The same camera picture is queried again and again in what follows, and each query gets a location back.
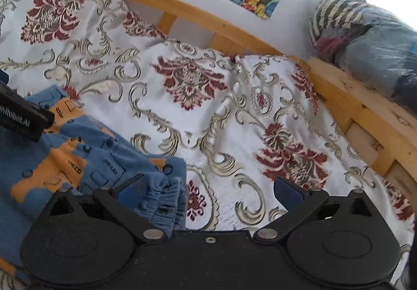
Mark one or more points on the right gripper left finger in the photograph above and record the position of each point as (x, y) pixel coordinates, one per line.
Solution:
(132, 192)

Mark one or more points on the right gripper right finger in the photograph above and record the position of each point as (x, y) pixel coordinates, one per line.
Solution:
(288, 193)

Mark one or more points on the blue orange patterned pants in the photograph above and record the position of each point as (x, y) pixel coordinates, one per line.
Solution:
(82, 154)

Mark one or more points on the white floral bedspread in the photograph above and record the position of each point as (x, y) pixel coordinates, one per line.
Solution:
(210, 133)

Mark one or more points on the plastic wrapped blanket bundle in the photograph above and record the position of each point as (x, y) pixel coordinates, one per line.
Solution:
(371, 44)

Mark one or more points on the wooden bed frame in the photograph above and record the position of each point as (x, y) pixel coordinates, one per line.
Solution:
(293, 58)

